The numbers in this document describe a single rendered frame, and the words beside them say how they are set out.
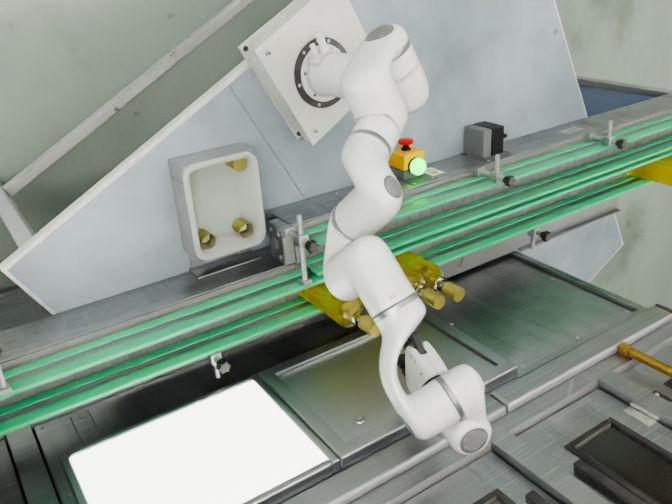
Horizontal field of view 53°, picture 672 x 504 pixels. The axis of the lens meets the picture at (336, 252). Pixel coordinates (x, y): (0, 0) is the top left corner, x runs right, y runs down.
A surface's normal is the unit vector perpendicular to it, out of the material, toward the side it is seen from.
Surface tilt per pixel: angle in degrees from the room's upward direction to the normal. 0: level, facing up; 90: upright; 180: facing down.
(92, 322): 90
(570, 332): 90
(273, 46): 4
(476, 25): 0
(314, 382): 90
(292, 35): 4
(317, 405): 90
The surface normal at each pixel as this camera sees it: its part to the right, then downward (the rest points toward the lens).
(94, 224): 0.55, 0.33
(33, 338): -0.07, -0.90
